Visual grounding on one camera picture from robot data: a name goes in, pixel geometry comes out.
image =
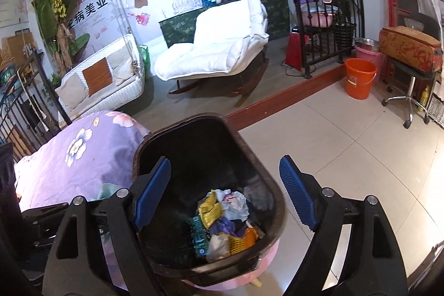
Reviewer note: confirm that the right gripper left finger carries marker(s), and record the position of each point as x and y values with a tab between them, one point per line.
96	250

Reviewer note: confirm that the white tissue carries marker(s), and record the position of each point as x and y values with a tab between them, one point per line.
218	247

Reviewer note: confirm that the purple plastic snack bag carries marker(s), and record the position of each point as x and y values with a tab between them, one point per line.
235	228

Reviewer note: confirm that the white paper towel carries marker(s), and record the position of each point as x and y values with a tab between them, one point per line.
234	204

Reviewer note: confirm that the yellow foam fruit net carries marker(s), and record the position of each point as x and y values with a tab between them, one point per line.
239	244

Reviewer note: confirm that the yellow plastic wrapper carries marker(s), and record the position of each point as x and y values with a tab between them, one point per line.
210	210

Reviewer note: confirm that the dark brown trash bin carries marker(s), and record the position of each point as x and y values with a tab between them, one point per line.
205	153

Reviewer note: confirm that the purple floral bed quilt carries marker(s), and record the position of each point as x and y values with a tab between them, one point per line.
92	157

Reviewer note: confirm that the chrome swivel stool base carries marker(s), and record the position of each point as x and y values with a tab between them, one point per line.
415	75

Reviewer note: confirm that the white wicker swing sofa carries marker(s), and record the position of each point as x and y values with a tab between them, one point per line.
128	80

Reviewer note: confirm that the brown square cushion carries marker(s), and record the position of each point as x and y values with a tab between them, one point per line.
97	76

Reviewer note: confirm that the orange plastic bucket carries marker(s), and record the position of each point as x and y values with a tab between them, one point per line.
360	75

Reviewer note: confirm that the pink plastic bucket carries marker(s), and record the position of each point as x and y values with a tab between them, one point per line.
368	49

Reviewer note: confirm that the orange patterned stool cushion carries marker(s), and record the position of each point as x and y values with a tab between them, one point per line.
412	47

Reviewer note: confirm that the red box on floor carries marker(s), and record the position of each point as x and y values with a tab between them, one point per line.
293	57

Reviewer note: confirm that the black metal towel rack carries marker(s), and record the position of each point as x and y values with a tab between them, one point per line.
327	31

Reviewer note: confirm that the green patterned cabinet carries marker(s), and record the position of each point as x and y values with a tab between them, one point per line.
182	28

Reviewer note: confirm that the white cushioned rocking chair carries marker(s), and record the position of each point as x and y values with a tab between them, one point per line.
218	53

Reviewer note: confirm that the black metal bed frame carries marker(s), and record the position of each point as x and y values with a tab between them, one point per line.
31	113

